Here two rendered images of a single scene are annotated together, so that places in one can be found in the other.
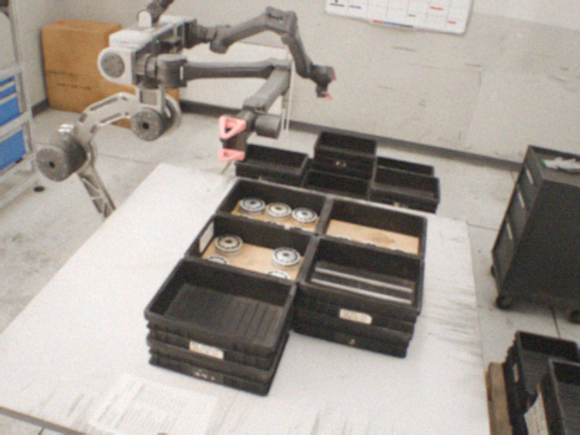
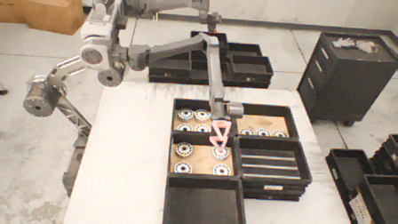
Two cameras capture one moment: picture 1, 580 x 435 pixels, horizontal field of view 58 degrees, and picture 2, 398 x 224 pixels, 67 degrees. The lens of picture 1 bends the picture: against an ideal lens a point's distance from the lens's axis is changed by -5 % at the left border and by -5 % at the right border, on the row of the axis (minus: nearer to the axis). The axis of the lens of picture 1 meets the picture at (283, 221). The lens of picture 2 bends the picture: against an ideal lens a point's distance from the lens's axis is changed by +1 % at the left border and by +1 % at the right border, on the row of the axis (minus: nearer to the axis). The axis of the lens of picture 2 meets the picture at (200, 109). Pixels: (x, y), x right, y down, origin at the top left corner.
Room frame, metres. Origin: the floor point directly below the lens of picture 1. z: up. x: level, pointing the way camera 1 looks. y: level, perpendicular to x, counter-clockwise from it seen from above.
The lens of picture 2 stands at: (0.56, 0.46, 2.29)
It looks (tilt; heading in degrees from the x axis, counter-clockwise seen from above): 44 degrees down; 343
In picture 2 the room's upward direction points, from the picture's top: 8 degrees clockwise
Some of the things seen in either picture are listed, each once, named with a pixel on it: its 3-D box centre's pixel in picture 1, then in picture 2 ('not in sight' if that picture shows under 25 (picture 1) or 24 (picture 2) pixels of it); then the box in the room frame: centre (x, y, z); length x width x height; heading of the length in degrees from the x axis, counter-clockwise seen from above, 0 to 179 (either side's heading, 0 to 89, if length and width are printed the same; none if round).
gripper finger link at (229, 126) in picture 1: (229, 135); (221, 132); (1.24, 0.16, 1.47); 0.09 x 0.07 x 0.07; 170
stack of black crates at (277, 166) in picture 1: (269, 189); (169, 76); (2.93, 0.10, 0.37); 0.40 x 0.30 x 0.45; 81
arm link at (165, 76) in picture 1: (166, 72); (134, 58); (1.75, 0.45, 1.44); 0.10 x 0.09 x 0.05; 81
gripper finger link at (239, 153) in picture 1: (228, 149); (219, 139); (1.24, 0.16, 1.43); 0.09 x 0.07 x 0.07; 170
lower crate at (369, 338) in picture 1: (357, 308); (265, 173); (1.46, -0.29, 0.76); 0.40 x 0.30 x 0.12; 79
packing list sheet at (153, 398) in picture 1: (153, 412); not in sight; (0.97, 0.31, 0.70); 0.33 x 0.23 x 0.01; 81
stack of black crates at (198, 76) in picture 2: (332, 209); (208, 83); (2.87, -0.29, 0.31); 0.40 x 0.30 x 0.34; 81
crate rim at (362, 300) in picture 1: (364, 273); (272, 158); (1.46, -0.29, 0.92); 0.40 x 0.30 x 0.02; 79
